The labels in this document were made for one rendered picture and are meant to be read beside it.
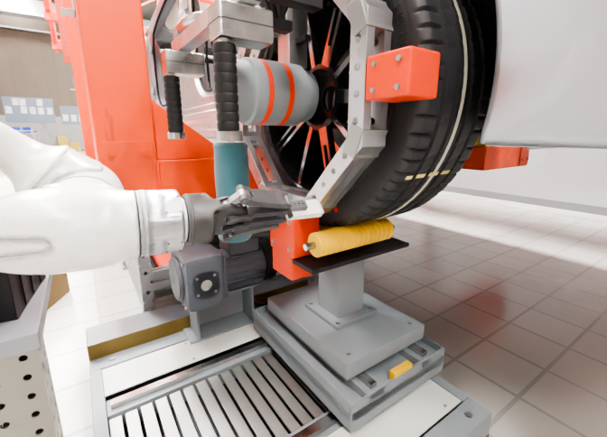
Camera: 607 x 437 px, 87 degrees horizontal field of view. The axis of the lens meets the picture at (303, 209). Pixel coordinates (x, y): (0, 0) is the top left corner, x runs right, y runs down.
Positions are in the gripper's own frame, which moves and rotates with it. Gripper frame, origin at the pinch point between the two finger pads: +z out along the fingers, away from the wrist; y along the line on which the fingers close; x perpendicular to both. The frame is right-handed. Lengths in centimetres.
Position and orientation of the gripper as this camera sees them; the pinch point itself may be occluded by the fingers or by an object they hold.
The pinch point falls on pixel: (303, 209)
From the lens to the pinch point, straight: 56.6
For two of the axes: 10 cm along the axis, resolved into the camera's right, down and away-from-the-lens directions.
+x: -3.4, -8.3, 4.5
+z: 8.6, -0.7, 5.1
